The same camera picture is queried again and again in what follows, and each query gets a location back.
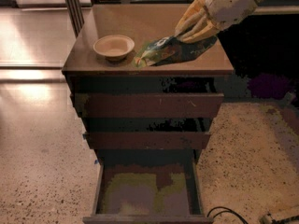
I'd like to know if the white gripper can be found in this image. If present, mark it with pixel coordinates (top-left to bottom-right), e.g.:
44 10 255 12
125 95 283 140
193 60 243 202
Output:
175 0 258 43

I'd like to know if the green rice chip bag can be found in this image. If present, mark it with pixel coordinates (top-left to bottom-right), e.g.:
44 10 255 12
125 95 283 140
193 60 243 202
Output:
132 36 218 68

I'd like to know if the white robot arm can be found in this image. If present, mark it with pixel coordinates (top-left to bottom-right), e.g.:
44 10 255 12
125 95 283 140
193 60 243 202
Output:
175 0 263 43

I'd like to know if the dark brown drawer cabinet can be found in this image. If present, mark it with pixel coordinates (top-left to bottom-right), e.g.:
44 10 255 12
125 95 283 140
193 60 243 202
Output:
61 3 235 224

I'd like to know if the top drawer front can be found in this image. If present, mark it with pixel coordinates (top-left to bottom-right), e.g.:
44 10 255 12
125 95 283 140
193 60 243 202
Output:
71 93 223 118

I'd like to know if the middle drawer front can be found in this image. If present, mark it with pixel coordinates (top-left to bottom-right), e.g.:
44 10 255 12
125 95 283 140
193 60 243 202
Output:
83 132 211 149

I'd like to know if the open bottom drawer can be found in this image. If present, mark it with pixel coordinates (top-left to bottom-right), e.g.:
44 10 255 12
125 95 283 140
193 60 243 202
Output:
83 161 213 224

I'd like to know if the beige paper bowl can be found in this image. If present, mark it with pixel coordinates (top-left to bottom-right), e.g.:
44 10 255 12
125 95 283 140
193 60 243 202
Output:
93 35 135 61

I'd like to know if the grey power strip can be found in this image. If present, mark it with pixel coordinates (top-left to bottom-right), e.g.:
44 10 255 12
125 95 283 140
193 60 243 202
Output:
260 206 299 224

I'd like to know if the metal window frame post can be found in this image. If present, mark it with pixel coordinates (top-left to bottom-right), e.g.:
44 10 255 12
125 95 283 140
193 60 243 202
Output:
65 0 84 36

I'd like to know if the black floor cable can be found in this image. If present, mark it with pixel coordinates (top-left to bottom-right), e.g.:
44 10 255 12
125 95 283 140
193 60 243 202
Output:
206 206 249 224

